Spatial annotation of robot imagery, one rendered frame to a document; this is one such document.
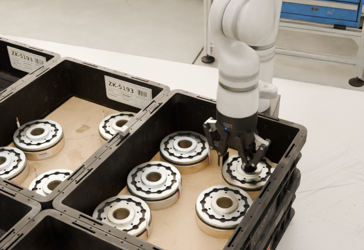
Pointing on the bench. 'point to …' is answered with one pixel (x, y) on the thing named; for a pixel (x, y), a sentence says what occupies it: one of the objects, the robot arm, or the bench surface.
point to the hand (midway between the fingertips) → (234, 166)
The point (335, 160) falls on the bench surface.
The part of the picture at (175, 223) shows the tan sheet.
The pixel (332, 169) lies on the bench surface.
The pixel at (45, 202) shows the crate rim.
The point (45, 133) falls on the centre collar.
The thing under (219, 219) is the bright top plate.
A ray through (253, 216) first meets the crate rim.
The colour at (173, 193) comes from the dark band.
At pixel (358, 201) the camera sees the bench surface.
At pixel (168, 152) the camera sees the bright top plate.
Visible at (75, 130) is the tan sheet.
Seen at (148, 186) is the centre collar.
